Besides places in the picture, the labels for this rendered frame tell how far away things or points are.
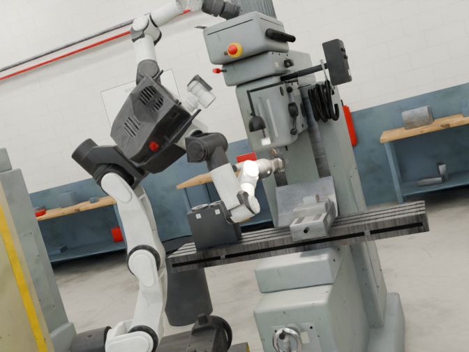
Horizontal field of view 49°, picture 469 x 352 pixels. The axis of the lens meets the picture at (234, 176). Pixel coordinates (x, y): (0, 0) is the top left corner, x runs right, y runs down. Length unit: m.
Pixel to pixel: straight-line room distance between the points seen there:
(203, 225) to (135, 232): 0.48
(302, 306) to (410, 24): 4.85
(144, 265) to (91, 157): 0.49
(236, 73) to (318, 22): 4.38
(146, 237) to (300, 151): 1.02
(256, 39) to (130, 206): 0.86
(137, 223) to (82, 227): 6.18
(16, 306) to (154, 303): 1.26
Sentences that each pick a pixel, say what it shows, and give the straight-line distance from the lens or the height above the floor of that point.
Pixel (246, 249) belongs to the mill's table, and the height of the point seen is 0.88.
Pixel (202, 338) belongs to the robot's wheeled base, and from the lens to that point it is 2.39.
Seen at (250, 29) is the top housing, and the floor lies 1.82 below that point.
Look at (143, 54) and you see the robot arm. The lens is 2.32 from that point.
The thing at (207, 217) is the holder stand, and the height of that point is 1.05.
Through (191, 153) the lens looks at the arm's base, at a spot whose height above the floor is 1.40.
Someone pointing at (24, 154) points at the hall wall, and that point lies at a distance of 8.73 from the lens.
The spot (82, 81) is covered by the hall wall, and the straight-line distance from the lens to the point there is 7.93.
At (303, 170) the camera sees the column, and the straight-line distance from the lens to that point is 2.78.
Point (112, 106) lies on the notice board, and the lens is 7.68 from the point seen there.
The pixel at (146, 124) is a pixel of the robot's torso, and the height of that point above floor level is 1.55.
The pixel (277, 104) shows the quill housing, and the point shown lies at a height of 1.50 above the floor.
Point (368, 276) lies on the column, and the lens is 2.90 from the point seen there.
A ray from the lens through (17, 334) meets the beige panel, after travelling 3.33.
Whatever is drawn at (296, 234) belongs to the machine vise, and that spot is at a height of 0.94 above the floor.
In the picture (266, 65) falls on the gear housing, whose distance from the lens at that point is 2.27.
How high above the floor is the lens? 1.48
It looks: 6 degrees down
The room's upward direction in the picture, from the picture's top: 15 degrees counter-clockwise
